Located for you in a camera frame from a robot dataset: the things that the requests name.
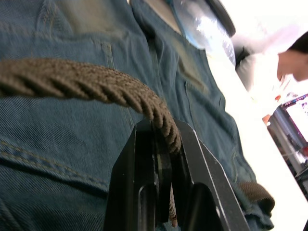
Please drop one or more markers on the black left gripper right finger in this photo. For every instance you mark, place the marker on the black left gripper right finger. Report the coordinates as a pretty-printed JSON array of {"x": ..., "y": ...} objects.
[{"x": 199, "y": 183}]

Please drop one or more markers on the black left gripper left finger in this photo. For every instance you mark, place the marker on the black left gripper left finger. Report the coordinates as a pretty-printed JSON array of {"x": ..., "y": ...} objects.
[{"x": 130, "y": 173}]

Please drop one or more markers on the brown braided belt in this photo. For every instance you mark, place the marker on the brown braided belt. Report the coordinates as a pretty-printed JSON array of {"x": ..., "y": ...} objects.
[{"x": 79, "y": 79}]

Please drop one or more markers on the blue denim shorts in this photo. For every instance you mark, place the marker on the blue denim shorts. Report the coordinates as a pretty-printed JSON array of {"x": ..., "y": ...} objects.
[{"x": 60, "y": 134}]

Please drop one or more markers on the person in white shirt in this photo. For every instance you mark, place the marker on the person in white shirt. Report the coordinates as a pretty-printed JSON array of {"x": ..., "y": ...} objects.
[{"x": 291, "y": 67}]

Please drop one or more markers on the clear blue plastic bag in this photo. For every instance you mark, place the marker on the clear blue plastic bag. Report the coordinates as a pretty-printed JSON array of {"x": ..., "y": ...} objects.
[{"x": 204, "y": 29}]

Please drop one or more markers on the grey metal frame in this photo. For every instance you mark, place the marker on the grey metal frame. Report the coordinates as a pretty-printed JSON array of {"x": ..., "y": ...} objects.
[{"x": 286, "y": 130}]

